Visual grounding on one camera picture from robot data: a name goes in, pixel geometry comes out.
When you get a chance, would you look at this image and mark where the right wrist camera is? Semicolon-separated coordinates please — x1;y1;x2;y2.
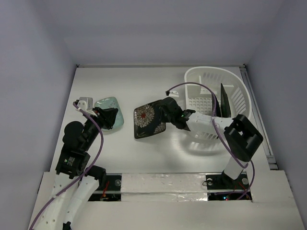
165;90;179;98

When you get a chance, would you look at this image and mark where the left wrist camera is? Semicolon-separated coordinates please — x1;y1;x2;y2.
73;97;93;114

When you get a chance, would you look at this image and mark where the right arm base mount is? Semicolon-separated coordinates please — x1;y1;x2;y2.
202;172;249;201

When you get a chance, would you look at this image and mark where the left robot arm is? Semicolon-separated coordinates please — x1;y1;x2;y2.
29;107;118;230

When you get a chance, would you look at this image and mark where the white plastic dish rack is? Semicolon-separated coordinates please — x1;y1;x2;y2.
184;67;253;141

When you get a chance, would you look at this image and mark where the dark teal square plate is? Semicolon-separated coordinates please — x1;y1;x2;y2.
220;83;231;118

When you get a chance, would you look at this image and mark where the metal rail at right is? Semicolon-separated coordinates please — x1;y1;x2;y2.
239;67;279;170

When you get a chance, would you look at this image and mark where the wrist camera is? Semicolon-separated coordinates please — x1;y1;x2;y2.
165;90;179;98
73;97;93;114

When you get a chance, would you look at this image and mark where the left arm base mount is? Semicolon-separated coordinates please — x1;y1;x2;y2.
88;173;122;202

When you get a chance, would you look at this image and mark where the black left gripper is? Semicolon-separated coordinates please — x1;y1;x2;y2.
83;105;118;150

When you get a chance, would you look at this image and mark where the silver foil tape strip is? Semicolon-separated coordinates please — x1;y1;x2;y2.
120;173;208;202

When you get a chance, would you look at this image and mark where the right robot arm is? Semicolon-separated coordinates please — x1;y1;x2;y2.
158;97;263;188

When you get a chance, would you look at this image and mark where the light green speckled plate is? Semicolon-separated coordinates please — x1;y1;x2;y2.
94;97;124;132

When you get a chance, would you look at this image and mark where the black floral square plate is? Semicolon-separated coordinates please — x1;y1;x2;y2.
133;100;166;139

